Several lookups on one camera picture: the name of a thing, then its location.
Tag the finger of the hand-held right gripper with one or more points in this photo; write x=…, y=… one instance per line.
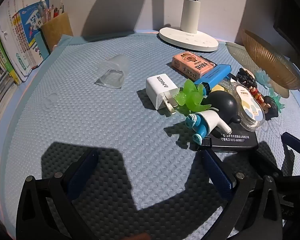
x=292, y=140
x=267, y=162

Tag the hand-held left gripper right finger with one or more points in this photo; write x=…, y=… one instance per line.
x=220, y=172

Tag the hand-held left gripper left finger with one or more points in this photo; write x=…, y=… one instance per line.
x=82, y=175

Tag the black card box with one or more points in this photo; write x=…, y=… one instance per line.
x=235, y=143

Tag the teal translucent toy piece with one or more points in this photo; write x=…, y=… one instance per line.
x=263, y=78
x=281, y=102

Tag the black-haired figurine head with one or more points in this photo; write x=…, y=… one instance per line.
x=271, y=105

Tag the white and blue toy figure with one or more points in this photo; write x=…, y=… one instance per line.
x=207, y=121

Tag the clear oval case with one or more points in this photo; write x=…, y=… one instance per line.
x=250, y=107

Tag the black round toy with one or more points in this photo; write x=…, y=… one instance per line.
x=222, y=103

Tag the black-haired red-clothed figurine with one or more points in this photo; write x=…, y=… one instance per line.
x=245, y=76

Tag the green translucent toy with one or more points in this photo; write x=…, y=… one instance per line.
x=190, y=97

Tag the amber ribbed glass bowl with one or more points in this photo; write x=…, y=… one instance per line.
x=270, y=60

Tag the blue lighter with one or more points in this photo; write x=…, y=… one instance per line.
x=212, y=76

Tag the white wall charger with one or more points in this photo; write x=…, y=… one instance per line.
x=157, y=87

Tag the clear plastic cup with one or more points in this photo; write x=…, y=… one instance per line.
x=112, y=72

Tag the orange card box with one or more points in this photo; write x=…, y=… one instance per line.
x=190, y=65

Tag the blue textured mat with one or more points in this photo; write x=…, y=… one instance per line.
x=90, y=120

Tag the black monitor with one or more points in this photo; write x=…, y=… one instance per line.
x=297, y=17

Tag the small pink object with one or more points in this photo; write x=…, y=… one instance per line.
x=55, y=46

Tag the teal box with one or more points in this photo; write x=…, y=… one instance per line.
x=42, y=43

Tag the brown cardboard pen holder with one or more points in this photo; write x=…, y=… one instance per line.
x=56, y=32

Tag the row of books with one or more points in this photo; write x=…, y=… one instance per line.
x=20, y=42

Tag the white desk lamp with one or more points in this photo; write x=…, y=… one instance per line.
x=190, y=15

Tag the bunch of pens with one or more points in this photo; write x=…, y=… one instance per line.
x=51, y=10

